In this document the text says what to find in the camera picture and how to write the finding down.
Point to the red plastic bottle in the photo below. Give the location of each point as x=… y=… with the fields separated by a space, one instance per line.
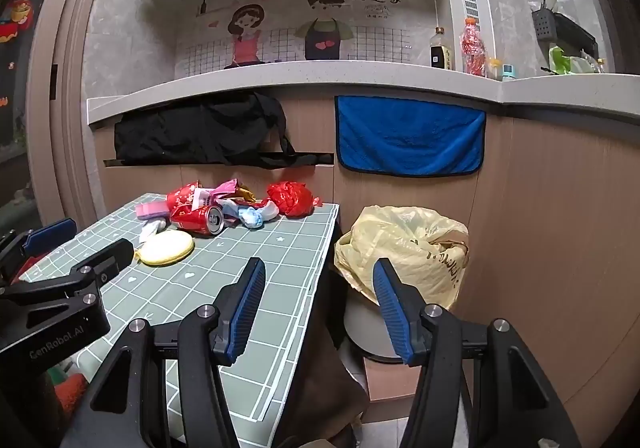
x=473 y=48

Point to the white trash bin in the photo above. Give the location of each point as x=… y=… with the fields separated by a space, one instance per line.
x=365 y=333

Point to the black cloth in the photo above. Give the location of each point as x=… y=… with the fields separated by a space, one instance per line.
x=200 y=133

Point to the white stone countertop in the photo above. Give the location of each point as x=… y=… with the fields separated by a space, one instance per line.
x=350 y=78

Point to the pink white long packet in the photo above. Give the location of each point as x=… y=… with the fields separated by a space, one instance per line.
x=205 y=198

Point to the dark door frame plate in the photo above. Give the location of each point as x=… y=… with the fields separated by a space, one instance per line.
x=53 y=81

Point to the yellow round sponge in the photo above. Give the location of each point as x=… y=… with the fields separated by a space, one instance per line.
x=165 y=248

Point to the blue towel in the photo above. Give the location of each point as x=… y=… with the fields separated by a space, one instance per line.
x=410 y=138

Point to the white and blue plastic wrapper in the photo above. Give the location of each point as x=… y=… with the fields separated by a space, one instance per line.
x=252 y=217

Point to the red foil wrapper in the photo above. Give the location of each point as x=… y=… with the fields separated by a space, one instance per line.
x=292 y=198

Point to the dark sauce bottle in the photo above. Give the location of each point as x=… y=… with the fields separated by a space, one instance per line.
x=440 y=53

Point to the white vent grille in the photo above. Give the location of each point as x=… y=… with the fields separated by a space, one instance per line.
x=470 y=11

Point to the small teal container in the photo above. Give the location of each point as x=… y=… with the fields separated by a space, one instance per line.
x=509 y=72

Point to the pink striped packet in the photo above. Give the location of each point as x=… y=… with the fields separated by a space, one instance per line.
x=150 y=210

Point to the orange knitted cloth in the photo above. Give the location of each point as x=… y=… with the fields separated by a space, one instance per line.
x=70 y=393

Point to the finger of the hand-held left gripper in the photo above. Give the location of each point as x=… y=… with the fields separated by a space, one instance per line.
x=112 y=255
x=50 y=234

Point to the white tissue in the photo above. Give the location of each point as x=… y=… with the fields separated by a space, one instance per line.
x=152 y=228

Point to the pink wrapper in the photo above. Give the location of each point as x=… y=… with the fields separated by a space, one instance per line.
x=225 y=187

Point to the cartoon wall poster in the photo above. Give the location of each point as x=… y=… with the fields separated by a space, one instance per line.
x=280 y=43

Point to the person's brown trouser leg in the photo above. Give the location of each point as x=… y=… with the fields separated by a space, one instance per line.
x=325 y=378

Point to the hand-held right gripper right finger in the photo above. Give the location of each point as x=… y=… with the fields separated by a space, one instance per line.
x=395 y=313

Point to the red drink can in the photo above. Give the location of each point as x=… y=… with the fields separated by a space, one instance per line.
x=197 y=219

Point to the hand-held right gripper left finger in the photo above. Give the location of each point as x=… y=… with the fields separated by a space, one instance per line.
x=245 y=308

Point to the green plastic bag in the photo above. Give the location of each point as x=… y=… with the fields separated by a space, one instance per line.
x=560 y=61

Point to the wooden box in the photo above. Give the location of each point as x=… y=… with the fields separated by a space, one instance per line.
x=385 y=378

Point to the red gold paper cup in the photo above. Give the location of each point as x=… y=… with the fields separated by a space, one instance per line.
x=181 y=195

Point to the green checked tablecloth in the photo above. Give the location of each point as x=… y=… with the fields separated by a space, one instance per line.
x=280 y=253

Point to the small yellow jar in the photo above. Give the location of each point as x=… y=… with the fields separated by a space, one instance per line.
x=495 y=71

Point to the dark utensil holder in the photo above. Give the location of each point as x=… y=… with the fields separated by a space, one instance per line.
x=544 y=26

